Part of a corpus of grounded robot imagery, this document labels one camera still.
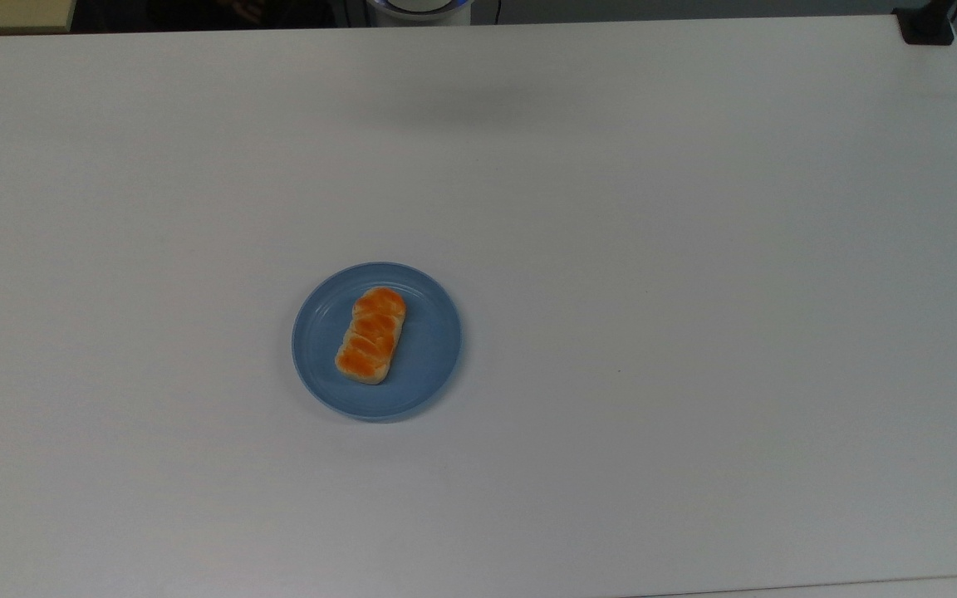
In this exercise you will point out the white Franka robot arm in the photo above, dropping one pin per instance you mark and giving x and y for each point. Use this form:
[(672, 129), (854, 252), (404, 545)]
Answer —
[(420, 10)]

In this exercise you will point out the black stand clamp base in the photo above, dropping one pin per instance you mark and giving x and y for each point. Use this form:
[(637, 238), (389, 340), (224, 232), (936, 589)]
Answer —
[(927, 25)]

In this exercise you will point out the blue round plate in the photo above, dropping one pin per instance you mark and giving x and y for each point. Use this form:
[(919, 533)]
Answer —
[(433, 357)]

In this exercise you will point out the braided bread with orange glaze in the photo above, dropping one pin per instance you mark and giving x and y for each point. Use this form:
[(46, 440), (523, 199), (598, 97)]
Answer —
[(372, 336)]

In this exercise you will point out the beige wooden board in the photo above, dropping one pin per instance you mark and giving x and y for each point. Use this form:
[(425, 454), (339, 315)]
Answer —
[(9, 12)]

